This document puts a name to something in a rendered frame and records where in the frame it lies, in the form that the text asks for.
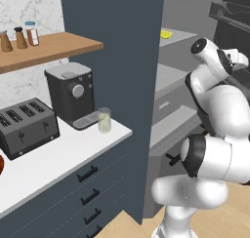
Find spice jar with pale lid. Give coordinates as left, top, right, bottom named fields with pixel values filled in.
left=24, top=20, right=41, bottom=48

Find red-brown bowl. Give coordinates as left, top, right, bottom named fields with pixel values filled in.
left=0, top=154, right=6, bottom=177

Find black fridge drawer handle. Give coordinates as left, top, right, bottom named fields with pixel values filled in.
left=165, top=152, right=182, bottom=167

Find grey fridge shelf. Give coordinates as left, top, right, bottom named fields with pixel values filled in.
left=158, top=26, right=200, bottom=49
left=148, top=104, right=203, bottom=149
left=154, top=62, right=190, bottom=94

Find dark grey four-slot toaster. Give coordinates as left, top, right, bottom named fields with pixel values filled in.
left=0, top=97, right=62, bottom=161

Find brown shaker with black cap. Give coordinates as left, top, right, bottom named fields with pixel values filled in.
left=13, top=26, right=29, bottom=51

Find wooden wall shelf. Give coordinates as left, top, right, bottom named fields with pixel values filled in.
left=0, top=31, right=104, bottom=76

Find dark blue drawer front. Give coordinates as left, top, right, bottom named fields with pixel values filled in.
left=87, top=209, right=126, bottom=238
left=0, top=142, right=128, bottom=238
left=69, top=191, right=127, bottom=238
left=42, top=168, right=127, bottom=238

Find dark blue tall cabinet panel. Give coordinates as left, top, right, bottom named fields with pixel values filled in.
left=59, top=0, right=166, bottom=225

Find yellow lemon wedge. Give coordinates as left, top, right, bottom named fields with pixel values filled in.
left=159, top=29, right=173, bottom=40

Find grey fridge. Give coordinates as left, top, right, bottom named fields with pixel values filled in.
left=142, top=0, right=229, bottom=220

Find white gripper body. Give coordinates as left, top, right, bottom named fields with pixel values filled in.
left=228, top=48, right=250, bottom=68

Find dark fridge door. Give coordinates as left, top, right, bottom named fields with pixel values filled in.
left=208, top=0, right=250, bottom=55

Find glass of lemonade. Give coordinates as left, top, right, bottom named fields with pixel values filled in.
left=97, top=106, right=112, bottom=135

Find brown shaker with grey cap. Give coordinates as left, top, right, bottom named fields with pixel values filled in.
left=0, top=29, right=14, bottom=54

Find dark grey coffee machine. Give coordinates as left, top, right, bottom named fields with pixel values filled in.
left=44, top=61, right=101, bottom=132

